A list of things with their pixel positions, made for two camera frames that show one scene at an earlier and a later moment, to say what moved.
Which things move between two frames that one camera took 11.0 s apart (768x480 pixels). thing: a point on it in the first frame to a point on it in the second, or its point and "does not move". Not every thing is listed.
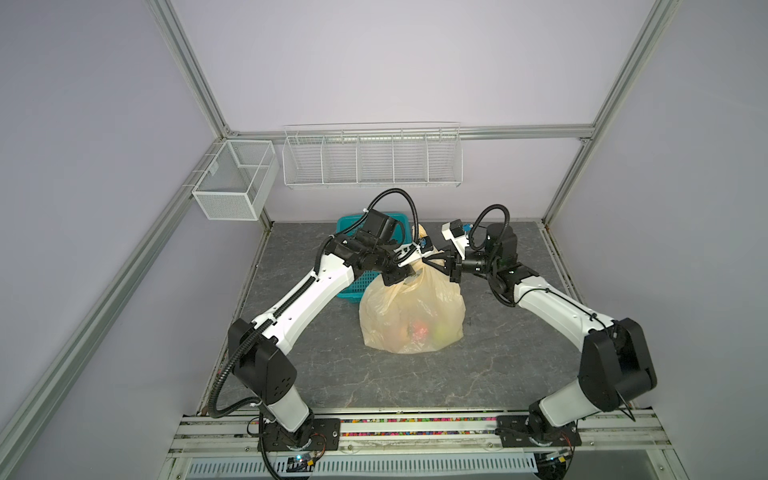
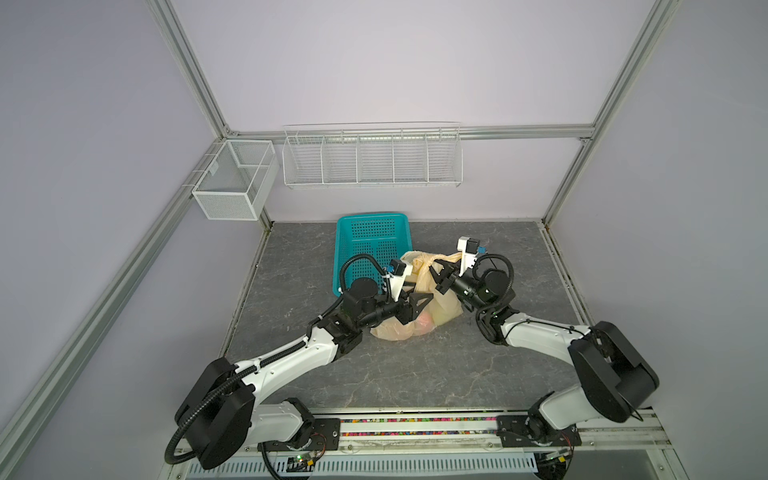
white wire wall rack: [326, 155] does not move
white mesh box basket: [236, 185] does not move
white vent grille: [367, 466] does not move
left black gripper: [400, 274] to [407, 311]
